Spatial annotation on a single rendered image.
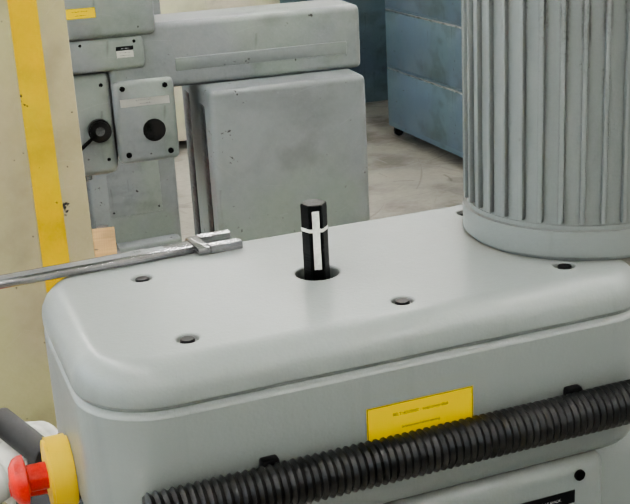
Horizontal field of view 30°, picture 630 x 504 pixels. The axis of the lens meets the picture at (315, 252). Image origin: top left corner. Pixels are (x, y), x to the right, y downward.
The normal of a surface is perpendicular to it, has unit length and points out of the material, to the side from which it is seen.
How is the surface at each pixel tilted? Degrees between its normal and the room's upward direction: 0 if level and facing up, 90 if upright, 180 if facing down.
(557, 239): 90
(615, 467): 90
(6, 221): 90
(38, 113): 90
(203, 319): 0
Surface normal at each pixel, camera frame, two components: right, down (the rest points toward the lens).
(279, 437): 0.36, 0.29
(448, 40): -0.93, 0.16
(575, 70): -0.26, 0.33
